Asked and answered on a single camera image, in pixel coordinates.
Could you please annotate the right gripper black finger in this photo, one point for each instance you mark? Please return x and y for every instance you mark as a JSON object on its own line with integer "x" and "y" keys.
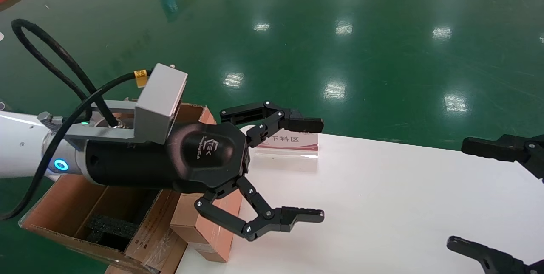
{"x": 497, "y": 261}
{"x": 488, "y": 148}

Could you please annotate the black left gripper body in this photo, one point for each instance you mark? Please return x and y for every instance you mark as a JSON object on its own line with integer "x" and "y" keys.
{"x": 140, "y": 165}

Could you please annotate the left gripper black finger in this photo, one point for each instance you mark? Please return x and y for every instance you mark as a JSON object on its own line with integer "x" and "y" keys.
{"x": 306, "y": 124}
{"x": 280, "y": 218}

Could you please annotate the small cardboard box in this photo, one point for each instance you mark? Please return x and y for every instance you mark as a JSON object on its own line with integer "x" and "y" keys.
{"x": 199, "y": 231}

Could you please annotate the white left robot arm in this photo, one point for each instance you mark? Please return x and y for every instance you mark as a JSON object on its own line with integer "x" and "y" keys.
{"x": 21, "y": 146}

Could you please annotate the large cardboard box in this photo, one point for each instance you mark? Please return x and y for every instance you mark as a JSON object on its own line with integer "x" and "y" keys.
{"x": 55, "y": 206}

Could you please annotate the acrylic sign with Chinese text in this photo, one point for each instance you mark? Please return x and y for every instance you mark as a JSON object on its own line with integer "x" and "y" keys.
{"x": 293, "y": 142}

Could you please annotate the black foam insert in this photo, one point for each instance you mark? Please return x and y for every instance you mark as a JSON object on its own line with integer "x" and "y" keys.
{"x": 110, "y": 228}

